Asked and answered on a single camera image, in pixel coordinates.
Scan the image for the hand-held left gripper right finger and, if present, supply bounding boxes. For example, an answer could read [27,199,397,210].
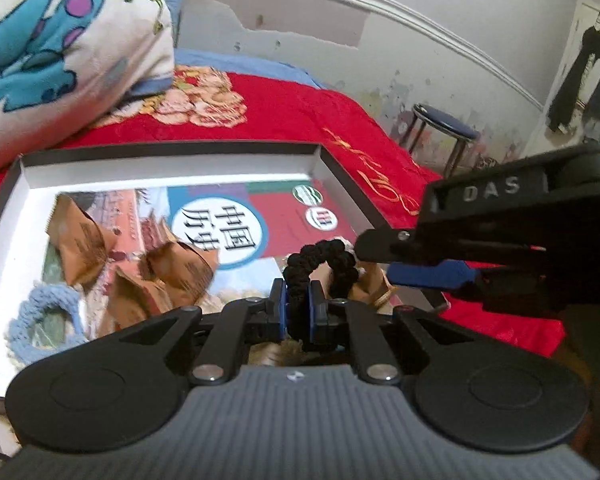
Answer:
[307,280,462,387]

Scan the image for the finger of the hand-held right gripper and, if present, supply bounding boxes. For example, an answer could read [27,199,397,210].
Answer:
[354,226,547,264]
[386,259,487,303]

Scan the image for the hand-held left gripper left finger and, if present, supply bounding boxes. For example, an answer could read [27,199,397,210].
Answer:
[115,279,287,387]

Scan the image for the brown triangular pouch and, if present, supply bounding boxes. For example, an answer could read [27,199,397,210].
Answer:
[99,265,177,337]
[354,259,397,307]
[145,241,222,307]
[45,194,124,287]

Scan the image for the black braided scrunchie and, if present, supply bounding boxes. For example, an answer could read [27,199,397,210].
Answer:
[282,238,361,354]

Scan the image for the cream fluffy scrunchie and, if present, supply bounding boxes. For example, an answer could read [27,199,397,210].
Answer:
[247,342,303,367]

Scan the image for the black cardboard box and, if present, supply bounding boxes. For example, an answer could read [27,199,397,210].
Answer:
[0,141,451,413]

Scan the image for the history textbook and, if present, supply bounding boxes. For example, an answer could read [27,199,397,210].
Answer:
[40,177,362,351]

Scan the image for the blue round stool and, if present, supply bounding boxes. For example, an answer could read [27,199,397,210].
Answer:
[399,102,482,182]

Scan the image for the dark hanging clothes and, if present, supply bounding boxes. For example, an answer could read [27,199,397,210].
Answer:
[545,19,600,137]

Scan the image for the red embroidered blanket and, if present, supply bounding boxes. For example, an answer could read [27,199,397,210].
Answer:
[0,65,567,361]

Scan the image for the blue bed sheet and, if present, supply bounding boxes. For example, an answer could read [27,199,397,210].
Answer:
[172,49,352,94]

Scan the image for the white curved headboard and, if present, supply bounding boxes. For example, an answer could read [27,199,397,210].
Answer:
[172,0,551,161]

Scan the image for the light blue knitted scrunchie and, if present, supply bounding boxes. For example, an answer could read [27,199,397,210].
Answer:
[2,282,89,362]

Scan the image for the cartoon monster printed blanket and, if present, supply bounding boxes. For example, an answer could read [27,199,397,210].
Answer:
[0,0,177,177]

